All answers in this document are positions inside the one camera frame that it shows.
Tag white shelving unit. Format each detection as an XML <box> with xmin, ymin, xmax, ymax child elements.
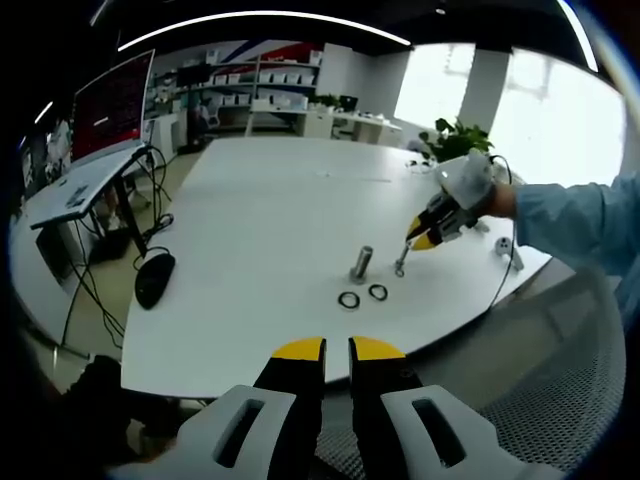
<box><xmin>174</xmin><ymin>49</ymin><xmax>321</xmax><ymax>136</ymax></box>

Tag person's light blue shirt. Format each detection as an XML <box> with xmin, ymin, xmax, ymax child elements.
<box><xmin>613</xmin><ymin>269</ymin><xmax>640</xmax><ymax>327</ymax></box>

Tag black desk cables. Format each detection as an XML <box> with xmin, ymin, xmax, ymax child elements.
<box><xmin>130</xmin><ymin>144</ymin><xmax>175</xmax><ymax>269</ymax></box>

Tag white cabinet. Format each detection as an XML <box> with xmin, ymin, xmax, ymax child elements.
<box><xmin>147</xmin><ymin>112</ymin><xmax>189</xmax><ymax>154</ymax></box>

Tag straight ceiling light strip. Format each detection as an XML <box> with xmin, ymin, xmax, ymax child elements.
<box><xmin>557</xmin><ymin>0</ymin><xmax>600</xmax><ymax>72</ymax></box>

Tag dark bulky object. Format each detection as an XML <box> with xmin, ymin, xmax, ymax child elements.
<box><xmin>64</xmin><ymin>354</ymin><xmax>181</xmax><ymax>467</ymax></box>

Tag row of white storage bins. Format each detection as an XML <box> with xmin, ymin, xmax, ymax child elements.
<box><xmin>214</xmin><ymin>69</ymin><xmax>319</xmax><ymax>109</ymax></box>

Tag green potted plant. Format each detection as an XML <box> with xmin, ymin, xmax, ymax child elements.
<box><xmin>407</xmin><ymin>117</ymin><xmax>496</xmax><ymax>174</ymax></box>

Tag large red-screen monitor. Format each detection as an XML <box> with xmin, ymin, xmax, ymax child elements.
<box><xmin>69</xmin><ymin>48</ymin><xmax>156</xmax><ymax>165</ymax></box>

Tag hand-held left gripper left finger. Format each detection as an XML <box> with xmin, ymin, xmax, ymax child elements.
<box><xmin>105</xmin><ymin>337</ymin><xmax>327</xmax><ymax>480</ymax></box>

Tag white back counter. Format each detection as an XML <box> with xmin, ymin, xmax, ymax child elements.
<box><xmin>249</xmin><ymin>107</ymin><xmax>404</xmax><ymax>150</ymax></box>

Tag thin threaded stud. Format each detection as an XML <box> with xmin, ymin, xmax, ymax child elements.
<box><xmin>394</xmin><ymin>241</ymin><xmax>416</xmax><ymax>274</ymax></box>

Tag large bright window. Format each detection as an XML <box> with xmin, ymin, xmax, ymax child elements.
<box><xmin>394</xmin><ymin>42</ymin><xmax>627</xmax><ymax>187</ymax></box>

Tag white side desk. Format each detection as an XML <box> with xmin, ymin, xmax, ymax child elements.
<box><xmin>29</xmin><ymin>143</ymin><xmax>152</xmax><ymax>259</ymax></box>

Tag black shelf monitor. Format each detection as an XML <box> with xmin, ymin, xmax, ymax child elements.
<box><xmin>177</xmin><ymin>64</ymin><xmax>211</xmax><ymax>87</ymax></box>

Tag curved ceiling light strip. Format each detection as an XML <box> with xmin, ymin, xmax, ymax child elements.
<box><xmin>117</xmin><ymin>10</ymin><xmax>415</xmax><ymax>52</ymax></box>

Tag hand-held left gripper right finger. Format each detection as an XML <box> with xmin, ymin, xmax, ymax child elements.
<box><xmin>348</xmin><ymin>335</ymin><xmax>566</xmax><ymax>480</ymax></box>

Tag black computer mouse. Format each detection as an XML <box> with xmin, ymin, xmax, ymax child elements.
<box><xmin>134</xmin><ymin>252</ymin><xmax>177</xmax><ymax>310</ymax></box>

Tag person's right hand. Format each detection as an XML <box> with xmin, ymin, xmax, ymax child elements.
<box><xmin>482</xmin><ymin>182</ymin><xmax>520</xmax><ymax>220</ymax></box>

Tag thick threaded stud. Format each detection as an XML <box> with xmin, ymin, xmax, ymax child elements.
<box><xmin>349</xmin><ymin>244</ymin><xmax>376</xmax><ymax>285</ymax></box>

